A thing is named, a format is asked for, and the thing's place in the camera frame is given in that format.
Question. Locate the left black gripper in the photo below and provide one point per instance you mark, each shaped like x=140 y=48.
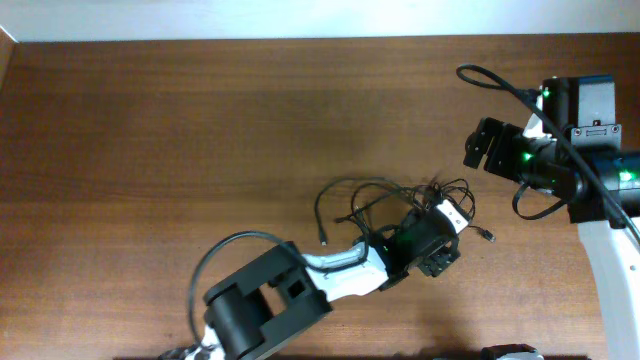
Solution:
x=440 y=257

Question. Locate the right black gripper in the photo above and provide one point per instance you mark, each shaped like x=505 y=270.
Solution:
x=501 y=137

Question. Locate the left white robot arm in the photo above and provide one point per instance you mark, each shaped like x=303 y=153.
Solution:
x=257 y=310

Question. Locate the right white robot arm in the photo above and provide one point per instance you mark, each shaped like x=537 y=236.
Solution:
x=571 y=149

